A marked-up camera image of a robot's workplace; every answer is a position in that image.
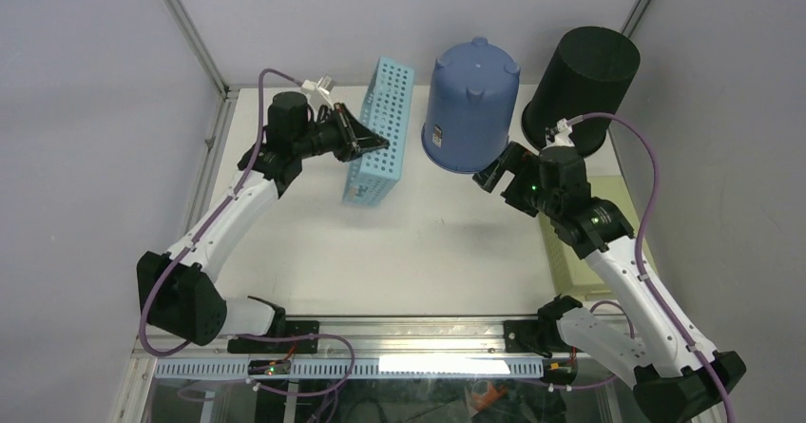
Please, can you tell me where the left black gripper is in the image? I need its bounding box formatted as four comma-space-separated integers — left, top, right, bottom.
295, 102, 390, 163

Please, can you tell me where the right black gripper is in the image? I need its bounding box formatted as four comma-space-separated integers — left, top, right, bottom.
471, 142, 560, 220

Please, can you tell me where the light blue perforated basket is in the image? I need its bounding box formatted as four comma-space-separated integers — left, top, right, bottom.
342, 57, 414, 206

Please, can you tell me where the large blue plastic bucket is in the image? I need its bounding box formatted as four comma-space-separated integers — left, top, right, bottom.
421, 36, 521, 174

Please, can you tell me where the large black plastic bucket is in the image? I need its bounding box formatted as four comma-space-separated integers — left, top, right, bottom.
521, 26, 641, 149

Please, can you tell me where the yellow-green perforated basket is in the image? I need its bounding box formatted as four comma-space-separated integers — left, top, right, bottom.
537, 176, 640, 301

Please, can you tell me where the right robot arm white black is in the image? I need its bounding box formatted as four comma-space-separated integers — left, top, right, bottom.
472, 143, 746, 422

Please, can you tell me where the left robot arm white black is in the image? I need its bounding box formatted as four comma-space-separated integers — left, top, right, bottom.
136, 91, 390, 356

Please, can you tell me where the orange object under table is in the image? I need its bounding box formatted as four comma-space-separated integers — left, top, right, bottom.
470, 380, 508, 412

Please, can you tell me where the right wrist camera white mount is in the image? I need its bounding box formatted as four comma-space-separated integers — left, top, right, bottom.
544, 119, 575, 149

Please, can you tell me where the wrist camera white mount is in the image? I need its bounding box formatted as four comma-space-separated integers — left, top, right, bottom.
299, 75, 336, 112
544, 119, 575, 149

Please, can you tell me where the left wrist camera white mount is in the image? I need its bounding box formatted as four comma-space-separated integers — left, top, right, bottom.
299, 75, 336, 112

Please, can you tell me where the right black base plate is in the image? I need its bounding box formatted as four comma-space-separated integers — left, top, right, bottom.
502, 318, 571, 357

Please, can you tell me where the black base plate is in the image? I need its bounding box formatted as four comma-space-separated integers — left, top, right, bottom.
502, 318, 571, 357
226, 319, 320, 356

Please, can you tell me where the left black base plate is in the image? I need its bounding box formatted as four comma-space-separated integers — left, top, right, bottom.
226, 319, 320, 356

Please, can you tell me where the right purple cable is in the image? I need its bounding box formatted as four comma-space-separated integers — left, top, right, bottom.
522, 112, 738, 423

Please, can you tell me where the purple cable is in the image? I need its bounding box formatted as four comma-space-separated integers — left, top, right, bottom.
137, 68, 356, 398
522, 112, 738, 423

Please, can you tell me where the white slotted cable duct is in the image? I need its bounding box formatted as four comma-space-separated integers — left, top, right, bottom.
154, 355, 544, 380

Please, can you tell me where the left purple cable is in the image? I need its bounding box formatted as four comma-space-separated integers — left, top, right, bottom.
137, 68, 356, 398

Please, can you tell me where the aluminium front rail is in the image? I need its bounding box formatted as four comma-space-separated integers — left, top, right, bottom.
132, 316, 637, 361

